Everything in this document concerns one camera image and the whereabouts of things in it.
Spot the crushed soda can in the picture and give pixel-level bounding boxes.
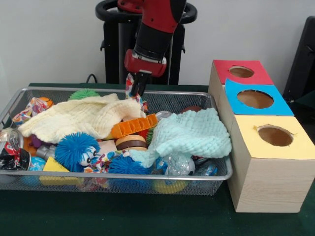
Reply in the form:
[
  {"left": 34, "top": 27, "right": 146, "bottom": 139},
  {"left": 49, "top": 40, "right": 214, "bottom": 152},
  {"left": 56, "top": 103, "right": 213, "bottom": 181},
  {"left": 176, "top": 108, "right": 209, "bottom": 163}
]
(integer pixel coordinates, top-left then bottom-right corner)
[{"left": 0, "top": 128, "right": 32, "bottom": 172}]

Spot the dark green table cloth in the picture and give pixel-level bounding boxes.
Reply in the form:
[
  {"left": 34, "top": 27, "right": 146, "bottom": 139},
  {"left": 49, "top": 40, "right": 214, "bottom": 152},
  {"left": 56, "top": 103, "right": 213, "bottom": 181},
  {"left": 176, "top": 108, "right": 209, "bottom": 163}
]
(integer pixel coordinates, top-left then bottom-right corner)
[{"left": 0, "top": 83, "right": 315, "bottom": 236}]

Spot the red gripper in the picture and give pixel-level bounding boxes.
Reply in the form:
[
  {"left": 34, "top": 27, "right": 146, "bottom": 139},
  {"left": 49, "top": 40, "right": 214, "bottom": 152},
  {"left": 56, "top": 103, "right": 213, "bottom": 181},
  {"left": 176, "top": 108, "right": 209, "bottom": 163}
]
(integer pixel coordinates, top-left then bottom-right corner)
[{"left": 124, "top": 49, "right": 167, "bottom": 98}]

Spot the shallow mesh bin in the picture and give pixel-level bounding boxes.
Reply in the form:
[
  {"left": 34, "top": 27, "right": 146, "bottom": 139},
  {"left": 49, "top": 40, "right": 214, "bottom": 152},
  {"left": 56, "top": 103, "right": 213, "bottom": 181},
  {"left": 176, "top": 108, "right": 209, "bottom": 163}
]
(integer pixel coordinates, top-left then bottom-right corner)
[{"left": 0, "top": 86, "right": 233, "bottom": 197}]

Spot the mint green waffle cloth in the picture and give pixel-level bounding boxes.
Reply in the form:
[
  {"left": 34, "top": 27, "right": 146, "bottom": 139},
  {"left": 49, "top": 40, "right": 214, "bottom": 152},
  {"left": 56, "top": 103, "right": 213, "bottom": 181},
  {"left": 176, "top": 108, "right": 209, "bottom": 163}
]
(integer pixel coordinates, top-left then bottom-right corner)
[{"left": 129, "top": 107, "right": 233, "bottom": 169}]

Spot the polka-dot cloth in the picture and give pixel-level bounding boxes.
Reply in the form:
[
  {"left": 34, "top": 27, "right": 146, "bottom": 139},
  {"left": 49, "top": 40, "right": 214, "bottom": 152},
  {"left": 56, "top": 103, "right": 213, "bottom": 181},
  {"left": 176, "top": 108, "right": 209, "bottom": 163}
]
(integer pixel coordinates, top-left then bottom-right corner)
[
  {"left": 11, "top": 97, "right": 51, "bottom": 127},
  {"left": 125, "top": 73, "right": 149, "bottom": 116}
]

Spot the toy burger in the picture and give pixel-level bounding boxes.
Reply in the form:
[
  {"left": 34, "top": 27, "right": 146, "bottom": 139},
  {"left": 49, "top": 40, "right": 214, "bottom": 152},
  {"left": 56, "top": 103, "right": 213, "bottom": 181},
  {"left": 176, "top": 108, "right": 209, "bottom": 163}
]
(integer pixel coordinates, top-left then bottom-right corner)
[{"left": 115, "top": 134, "right": 148, "bottom": 151}]

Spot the yellow foam wedge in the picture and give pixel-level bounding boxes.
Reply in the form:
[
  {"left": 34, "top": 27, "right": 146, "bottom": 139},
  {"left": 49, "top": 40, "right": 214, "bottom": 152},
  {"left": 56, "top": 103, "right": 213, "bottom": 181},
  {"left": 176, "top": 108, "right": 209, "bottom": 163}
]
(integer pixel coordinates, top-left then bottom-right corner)
[{"left": 39, "top": 156, "right": 82, "bottom": 185}]

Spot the wooden three-hole box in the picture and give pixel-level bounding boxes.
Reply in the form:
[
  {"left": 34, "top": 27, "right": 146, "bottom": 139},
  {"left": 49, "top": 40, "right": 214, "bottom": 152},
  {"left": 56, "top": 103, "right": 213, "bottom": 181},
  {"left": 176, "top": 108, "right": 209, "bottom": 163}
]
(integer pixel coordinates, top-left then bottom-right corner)
[{"left": 208, "top": 59, "right": 315, "bottom": 213}]

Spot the cream waffle cloth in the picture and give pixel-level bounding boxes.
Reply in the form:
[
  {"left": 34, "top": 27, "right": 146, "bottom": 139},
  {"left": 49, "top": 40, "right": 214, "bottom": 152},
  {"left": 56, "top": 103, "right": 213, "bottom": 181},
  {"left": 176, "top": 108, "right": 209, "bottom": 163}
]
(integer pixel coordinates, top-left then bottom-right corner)
[{"left": 18, "top": 93, "right": 146, "bottom": 144}]

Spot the orange plastic toy block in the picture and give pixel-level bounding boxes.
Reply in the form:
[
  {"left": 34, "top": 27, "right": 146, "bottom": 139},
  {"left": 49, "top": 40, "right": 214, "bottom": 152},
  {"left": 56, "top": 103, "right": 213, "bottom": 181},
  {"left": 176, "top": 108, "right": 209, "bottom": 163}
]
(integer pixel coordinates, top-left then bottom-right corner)
[{"left": 112, "top": 113, "right": 158, "bottom": 138}]

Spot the green spiky ball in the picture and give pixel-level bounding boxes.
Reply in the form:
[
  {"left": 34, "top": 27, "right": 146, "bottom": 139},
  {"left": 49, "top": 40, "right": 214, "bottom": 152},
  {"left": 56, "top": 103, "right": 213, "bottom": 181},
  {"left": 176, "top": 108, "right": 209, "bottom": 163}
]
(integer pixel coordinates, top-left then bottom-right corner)
[{"left": 68, "top": 88, "right": 100, "bottom": 99}]

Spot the blue spiky ball with eyes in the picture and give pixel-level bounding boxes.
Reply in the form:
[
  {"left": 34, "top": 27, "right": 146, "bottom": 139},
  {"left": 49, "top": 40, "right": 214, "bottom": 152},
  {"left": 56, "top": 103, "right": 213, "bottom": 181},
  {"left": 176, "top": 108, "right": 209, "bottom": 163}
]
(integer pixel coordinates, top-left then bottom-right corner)
[{"left": 54, "top": 132, "right": 102, "bottom": 173}]

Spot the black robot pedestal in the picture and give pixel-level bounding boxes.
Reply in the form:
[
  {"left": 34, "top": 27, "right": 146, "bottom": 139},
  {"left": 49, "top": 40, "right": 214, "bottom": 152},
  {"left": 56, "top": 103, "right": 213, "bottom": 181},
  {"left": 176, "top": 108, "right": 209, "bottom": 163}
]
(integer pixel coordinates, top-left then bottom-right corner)
[{"left": 95, "top": 0, "right": 198, "bottom": 86}]

